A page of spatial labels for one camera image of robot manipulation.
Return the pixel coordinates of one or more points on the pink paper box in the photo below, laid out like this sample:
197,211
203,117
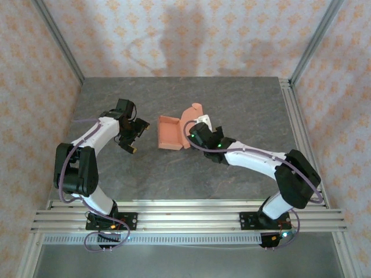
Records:
168,133

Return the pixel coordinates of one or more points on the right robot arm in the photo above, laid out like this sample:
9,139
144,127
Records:
295,179

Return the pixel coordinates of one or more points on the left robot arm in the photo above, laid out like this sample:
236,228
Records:
84,173

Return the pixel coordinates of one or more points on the grey metal shelf panel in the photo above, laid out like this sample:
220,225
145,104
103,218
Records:
185,262

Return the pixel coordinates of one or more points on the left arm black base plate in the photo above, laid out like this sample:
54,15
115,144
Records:
131,221

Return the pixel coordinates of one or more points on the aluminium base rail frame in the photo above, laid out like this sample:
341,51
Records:
188,220

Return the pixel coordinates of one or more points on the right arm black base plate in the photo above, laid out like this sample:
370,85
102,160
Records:
246,220

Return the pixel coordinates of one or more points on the aluminium side rail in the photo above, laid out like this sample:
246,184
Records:
295,116

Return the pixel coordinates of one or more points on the aluminium frame post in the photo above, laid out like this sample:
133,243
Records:
58,37
316,37

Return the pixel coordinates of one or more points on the aluminium frame leg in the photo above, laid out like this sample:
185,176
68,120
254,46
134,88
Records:
29,257
346,257

